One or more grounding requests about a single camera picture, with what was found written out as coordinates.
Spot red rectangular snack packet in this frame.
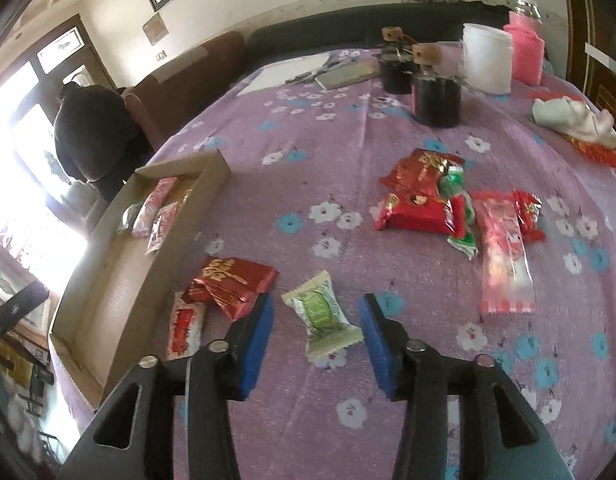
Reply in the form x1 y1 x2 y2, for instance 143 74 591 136
374 192 466 237

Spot long pink snack packet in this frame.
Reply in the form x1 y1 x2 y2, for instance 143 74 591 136
470 191 536 314

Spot dark red foil packet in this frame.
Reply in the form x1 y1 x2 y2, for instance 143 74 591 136
379 149 465 197

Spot brown sofa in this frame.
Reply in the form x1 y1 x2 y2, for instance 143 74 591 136
122 31 249 153

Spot black handled scissors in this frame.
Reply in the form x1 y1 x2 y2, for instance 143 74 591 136
285 61 341 85

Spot white crumpled cloth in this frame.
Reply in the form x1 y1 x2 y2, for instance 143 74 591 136
530 96 616 150

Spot red white snack packet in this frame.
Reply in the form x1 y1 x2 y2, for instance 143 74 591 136
167 292 207 359

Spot dark sofa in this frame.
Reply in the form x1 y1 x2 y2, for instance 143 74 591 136
248 2 514 68

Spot grey notebook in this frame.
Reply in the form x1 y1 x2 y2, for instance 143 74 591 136
315 62 381 92

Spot red packet with gold print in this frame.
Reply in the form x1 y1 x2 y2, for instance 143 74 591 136
188 257 279 322

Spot red white square packet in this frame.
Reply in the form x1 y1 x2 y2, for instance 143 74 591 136
146 202 183 256

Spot small wall picture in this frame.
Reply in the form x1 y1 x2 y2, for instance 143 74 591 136
142 12 169 45

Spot small green clear packet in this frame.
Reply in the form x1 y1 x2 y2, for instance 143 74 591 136
116 204 141 234

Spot green white candy packet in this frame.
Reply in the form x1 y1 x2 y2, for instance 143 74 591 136
281 270 363 363

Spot wooden glass door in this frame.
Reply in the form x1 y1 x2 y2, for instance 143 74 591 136
10 15 118 211

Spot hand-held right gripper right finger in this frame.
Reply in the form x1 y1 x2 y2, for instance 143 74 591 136
358 292 576 480

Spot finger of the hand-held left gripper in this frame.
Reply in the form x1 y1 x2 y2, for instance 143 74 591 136
0 280 51 342

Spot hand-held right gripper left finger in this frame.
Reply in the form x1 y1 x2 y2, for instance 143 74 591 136
55 292 276 480

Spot white plastic cup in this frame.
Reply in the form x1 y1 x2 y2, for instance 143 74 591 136
460 23 515 96

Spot white paper sheet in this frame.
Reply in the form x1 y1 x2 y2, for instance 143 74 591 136
236 52 331 96

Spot shallow cardboard box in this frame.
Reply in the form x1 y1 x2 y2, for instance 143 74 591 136
48 150 232 408

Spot small red candy packet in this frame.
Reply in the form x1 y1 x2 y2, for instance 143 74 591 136
513 190 546 243

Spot pink sleeved thermos bottle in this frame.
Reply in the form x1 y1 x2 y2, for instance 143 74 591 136
503 0 546 86

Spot green striped candy packet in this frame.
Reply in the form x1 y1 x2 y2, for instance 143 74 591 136
438 167 480 261

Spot black cup with tag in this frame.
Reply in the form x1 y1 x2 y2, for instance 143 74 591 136
410 44 464 128
379 26 419 95

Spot red bag under cloth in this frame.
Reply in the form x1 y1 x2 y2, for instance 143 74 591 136
570 137 616 170

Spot pink patterned snack packet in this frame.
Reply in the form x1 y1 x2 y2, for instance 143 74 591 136
132 176 179 237

